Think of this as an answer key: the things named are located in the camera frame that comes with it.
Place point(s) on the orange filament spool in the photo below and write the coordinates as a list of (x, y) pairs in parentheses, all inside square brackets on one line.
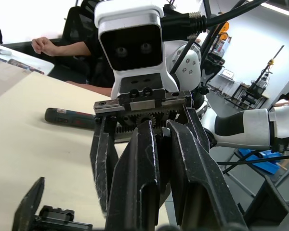
[(225, 27)]

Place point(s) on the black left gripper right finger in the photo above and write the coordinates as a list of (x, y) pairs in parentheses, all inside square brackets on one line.
[(197, 183)]

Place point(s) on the dark electric screwdriver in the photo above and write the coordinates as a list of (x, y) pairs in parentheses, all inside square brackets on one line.
[(72, 118)]

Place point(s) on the blue plastic tray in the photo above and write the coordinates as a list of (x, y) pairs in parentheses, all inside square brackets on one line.
[(267, 166)]

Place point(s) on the person's bare hand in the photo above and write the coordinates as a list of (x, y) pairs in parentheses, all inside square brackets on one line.
[(43, 45)]

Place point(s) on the black tripod stand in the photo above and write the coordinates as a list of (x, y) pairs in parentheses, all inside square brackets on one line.
[(262, 79)]

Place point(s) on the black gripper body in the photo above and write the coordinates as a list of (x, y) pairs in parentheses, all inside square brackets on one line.
[(60, 220)]

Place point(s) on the person in black shirt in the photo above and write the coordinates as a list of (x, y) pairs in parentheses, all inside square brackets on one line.
[(98, 69)]

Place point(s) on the long ceiling light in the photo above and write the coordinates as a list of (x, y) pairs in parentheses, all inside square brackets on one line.
[(279, 7)]

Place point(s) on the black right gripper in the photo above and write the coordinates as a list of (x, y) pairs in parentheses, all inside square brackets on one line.
[(144, 106)]

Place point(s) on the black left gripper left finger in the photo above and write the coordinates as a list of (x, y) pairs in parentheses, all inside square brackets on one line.
[(132, 183)]

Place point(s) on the black mesh office chair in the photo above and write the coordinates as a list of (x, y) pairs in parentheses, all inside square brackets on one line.
[(74, 21)]

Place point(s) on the printed colour brochure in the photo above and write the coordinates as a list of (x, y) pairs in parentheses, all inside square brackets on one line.
[(26, 67)]

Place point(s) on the black ribbed finger piece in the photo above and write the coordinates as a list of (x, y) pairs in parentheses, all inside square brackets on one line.
[(29, 207)]

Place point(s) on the black metal rack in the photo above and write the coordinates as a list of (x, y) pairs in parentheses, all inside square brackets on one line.
[(251, 96)]

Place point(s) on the white desk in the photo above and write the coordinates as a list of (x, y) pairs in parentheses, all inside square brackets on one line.
[(38, 60)]

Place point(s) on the small open laptop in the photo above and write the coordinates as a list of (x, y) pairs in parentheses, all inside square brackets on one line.
[(227, 73)]

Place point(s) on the small white object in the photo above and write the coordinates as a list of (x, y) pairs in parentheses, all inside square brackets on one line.
[(4, 51)]

